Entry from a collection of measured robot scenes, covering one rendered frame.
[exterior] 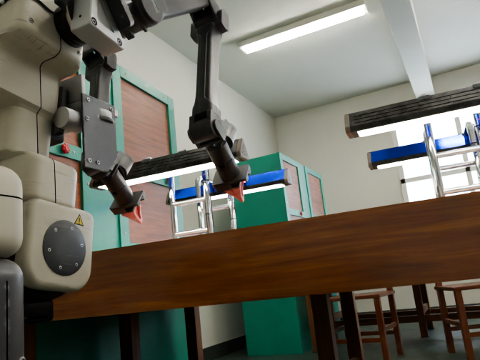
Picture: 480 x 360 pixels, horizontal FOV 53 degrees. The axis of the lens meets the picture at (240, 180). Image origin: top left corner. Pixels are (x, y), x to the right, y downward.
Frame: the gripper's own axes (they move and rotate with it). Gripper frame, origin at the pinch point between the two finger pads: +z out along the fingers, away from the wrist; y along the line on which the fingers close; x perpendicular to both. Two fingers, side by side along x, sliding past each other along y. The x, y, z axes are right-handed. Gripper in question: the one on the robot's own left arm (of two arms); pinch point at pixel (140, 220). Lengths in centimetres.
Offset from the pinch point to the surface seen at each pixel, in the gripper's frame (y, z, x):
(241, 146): -31.7, -2.5, -26.0
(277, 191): 35, 181, -228
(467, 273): -91, 6, 31
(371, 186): -29, 338, -399
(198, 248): -27.3, -3.3, 19.9
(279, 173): -28, 40, -64
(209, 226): -9.2, 25.3, -20.5
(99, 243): 47, 30, -27
